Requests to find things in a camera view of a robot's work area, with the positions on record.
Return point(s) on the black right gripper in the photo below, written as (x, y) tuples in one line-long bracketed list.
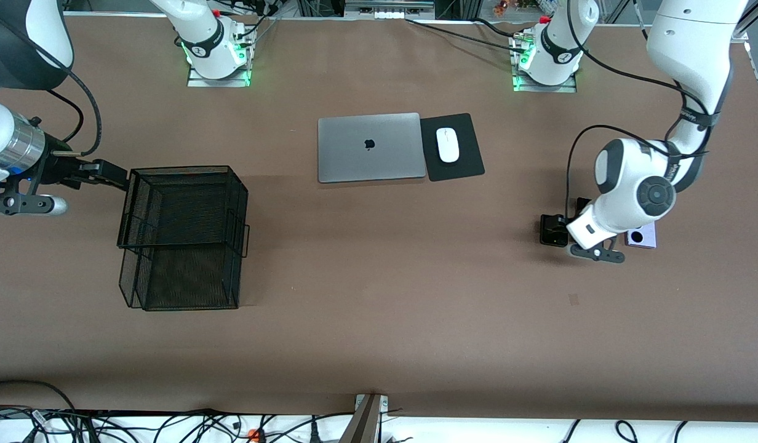
[(55, 170)]

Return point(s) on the aluminium rail with white connectors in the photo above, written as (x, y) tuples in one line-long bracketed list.
[(388, 7)]

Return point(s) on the small black flip phone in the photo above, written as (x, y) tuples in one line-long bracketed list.
[(554, 231)]

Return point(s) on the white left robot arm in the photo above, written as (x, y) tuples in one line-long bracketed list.
[(693, 49)]

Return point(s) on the aluminium frame profile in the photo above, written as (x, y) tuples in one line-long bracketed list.
[(754, 18)]

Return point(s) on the white computer mouse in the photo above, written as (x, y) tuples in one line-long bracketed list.
[(448, 144)]

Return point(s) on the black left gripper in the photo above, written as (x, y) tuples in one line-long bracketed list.
[(552, 229)]

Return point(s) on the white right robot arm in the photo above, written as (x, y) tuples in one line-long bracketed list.
[(207, 37)]

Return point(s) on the grey closed laptop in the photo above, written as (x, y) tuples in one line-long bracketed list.
[(354, 154)]

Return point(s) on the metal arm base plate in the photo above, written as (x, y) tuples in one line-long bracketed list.
[(526, 88), (197, 82)]

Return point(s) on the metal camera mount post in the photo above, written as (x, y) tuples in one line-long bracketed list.
[(363, 424)]

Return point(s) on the black mouse pad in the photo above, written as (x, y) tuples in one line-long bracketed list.
[(468, 160)]

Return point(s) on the lilac flip phone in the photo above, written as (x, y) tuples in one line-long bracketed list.
[(646, 240)]

